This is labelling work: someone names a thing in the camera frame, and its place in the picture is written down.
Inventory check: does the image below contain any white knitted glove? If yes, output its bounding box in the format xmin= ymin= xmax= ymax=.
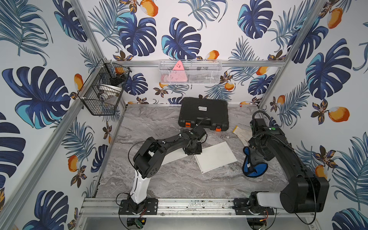
xmin=232 ymin=126 xmax=253 ymax=147

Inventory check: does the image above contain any black plastic tool case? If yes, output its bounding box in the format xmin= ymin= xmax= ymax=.
xmin=178 ymin=97 xmax=230 ymax=132

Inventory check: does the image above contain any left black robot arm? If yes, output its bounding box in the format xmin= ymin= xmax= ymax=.
xmin=125 ymin=117 xmax=208 ymax=214

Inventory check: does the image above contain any white mesh wall basket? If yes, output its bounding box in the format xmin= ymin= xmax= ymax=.
xmin=158 ymin=59 xmax=223 ymax=85

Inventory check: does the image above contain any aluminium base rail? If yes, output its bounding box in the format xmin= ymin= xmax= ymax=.
xmin=80 ymin=198 xmax=313 ymax=218

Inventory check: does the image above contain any pink triangular card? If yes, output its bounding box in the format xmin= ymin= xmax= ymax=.
xmin=168 ymin=60 xmax=188 ymax=83

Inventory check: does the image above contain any white drawing tablet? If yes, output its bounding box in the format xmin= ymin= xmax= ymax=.
xmin=162 ymin=149 xmax=187 ymax=165
xmin=195 ymin=142 xmax=237 ymax=173

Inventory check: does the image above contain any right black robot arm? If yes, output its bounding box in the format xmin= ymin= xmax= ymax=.
xmin=242 ymin=110 xmax=329 ymax=215

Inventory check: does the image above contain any blue grey microfibre cloth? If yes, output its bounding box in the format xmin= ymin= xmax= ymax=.
xmin=242 ymin=147 xmax=268 ymax=178

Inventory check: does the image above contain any black wire basket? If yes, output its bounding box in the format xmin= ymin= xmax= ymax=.
xmin=77 ymin=59 xmax=132 ymax=116

